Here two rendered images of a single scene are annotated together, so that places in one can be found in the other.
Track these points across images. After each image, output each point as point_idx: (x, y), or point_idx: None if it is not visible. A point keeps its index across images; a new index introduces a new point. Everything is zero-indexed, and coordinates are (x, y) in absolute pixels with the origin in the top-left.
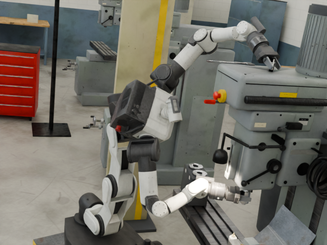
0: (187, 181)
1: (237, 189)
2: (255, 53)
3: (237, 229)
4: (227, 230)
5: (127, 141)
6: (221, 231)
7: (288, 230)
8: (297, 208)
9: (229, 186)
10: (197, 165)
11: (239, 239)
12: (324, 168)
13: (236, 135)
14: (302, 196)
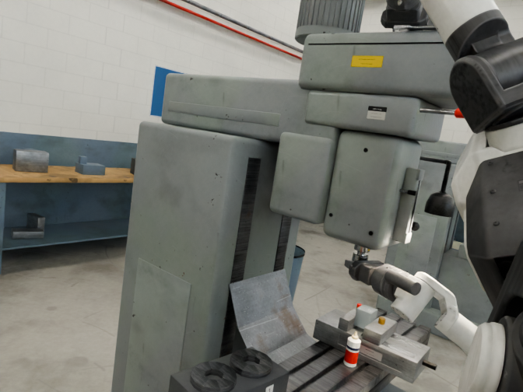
0: None
1: (367, 261)
2: (419, 10)
3: (279, 365)
4: (298, 374)
5: None
6: (307, 382)
7: (261, 299)
8: (253, 264)
9: (370, 267)
10: (202, 372)
11: (307, 358)
12: None
13: (402, 168)
14: (260, 242)
